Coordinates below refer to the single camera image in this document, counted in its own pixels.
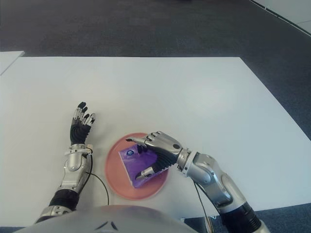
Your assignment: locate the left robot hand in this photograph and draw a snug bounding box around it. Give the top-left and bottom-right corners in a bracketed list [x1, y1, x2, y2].
[69, 101, 96, 146]

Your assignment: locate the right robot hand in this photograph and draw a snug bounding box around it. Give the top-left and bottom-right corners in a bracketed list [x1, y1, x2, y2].
[125, 131, 183, 182]

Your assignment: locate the purple tissue paper pack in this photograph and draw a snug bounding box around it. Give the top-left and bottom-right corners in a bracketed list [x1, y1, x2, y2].
[118, 143, 168, 189]

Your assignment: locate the pink round plate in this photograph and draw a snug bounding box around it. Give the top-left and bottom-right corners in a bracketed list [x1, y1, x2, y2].
[104, 132, 170, 200]

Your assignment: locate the silver robot torso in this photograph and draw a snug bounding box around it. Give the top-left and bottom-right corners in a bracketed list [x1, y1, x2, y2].
[14, 204, 195, 233]

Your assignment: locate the white adjoining table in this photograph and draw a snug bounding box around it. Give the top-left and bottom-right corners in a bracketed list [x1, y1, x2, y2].
[0, 50, 26, 75]

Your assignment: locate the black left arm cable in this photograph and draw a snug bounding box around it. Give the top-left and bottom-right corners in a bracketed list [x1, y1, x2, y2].
[85, 171, 109, 206]

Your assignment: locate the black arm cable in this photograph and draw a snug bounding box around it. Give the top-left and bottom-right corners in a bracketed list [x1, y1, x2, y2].
[85, 171, 109, 206]
[193, 182, 219, 233]

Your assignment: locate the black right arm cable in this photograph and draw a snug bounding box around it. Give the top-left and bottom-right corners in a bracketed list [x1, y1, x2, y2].
[193, 182, 219, 233]

